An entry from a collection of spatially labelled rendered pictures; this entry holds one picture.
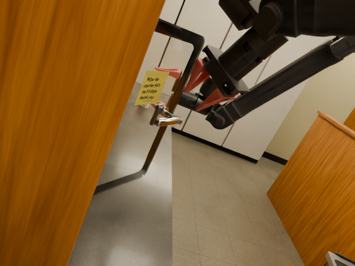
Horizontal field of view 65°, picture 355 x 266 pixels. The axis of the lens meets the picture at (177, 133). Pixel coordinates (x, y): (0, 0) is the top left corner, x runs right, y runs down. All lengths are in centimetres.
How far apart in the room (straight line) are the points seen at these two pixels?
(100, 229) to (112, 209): 8
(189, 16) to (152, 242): 308
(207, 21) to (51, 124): 325
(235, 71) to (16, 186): 38
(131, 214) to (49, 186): 33
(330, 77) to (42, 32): 448
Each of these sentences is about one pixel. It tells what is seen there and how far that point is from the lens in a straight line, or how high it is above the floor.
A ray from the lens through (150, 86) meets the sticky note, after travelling 57.
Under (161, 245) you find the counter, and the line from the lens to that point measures 69.
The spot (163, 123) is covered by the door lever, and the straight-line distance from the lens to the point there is 58.
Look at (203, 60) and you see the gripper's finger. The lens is 53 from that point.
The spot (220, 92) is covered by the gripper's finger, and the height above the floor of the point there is 132.
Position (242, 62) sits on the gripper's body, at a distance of 49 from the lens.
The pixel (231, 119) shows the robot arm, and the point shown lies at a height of 121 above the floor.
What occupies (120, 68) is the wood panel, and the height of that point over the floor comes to 133.
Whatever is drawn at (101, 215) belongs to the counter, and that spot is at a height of 94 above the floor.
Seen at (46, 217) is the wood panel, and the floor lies 107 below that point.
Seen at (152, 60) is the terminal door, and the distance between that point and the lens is 54.
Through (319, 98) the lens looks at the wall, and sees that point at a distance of 471.
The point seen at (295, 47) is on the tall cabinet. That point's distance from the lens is 387.
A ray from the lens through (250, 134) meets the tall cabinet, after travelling 401.
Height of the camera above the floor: 141
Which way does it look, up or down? 21 degrees down
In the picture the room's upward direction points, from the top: 25 degrees clockwise
